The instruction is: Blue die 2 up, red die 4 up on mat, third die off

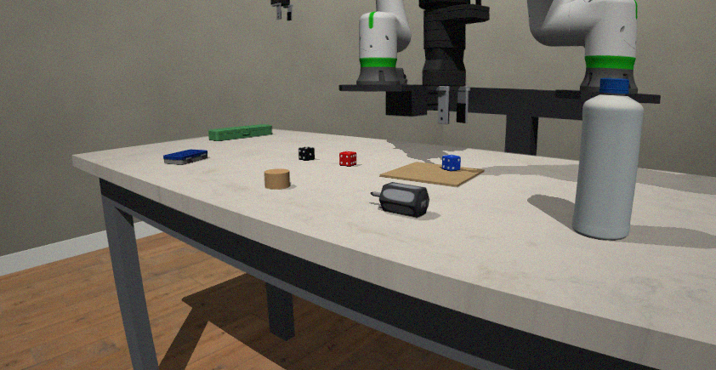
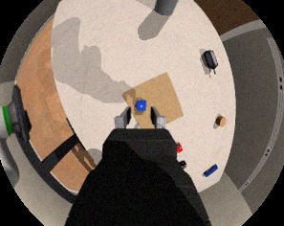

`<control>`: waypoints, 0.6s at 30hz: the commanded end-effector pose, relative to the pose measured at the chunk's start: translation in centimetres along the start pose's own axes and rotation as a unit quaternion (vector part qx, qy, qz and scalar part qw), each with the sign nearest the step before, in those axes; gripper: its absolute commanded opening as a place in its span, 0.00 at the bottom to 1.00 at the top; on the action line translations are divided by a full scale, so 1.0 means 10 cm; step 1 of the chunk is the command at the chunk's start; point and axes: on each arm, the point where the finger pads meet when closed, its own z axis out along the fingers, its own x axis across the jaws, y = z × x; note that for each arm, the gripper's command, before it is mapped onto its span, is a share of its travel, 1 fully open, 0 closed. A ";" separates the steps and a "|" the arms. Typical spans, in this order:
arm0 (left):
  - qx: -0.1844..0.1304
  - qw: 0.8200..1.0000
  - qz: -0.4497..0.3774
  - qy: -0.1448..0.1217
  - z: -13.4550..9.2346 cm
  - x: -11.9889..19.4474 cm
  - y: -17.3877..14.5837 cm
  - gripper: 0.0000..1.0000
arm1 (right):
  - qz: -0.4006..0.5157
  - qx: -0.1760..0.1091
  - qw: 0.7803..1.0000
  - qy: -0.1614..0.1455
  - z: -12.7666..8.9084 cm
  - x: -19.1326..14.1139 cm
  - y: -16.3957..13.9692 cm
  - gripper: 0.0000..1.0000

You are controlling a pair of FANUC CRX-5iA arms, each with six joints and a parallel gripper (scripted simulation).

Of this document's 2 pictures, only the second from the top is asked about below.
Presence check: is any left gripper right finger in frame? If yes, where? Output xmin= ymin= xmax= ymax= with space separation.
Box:
xmin=150 ymin=106 xmax=165 ymax=128

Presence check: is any white plastic bottle with blue cap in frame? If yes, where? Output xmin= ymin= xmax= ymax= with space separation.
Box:
xmin=154 ymin=0 xmax=179 ymax=15

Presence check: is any tan cylinder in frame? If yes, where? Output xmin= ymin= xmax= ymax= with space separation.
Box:
xmin=215 ymin=116 xmax=227 ymax=127

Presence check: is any tan flat mat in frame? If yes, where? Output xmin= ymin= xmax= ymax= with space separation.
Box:
xmin=122 ymin=72 xmax=184 ymax=128

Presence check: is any red die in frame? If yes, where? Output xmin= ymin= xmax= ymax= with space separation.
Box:
xmin=177 ymin=143 xmax=183 ymax=154

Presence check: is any blue die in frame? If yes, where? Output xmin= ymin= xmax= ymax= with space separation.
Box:
xmin=137 ymin=101 xmax=146 ymax=110

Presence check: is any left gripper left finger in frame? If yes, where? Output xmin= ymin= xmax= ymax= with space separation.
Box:
xmin=114 ymin=106 xmax=131 ymax=128

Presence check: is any black die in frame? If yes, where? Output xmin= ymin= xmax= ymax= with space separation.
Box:
xmin=180 ymin=160 xmax=186 ymax=168

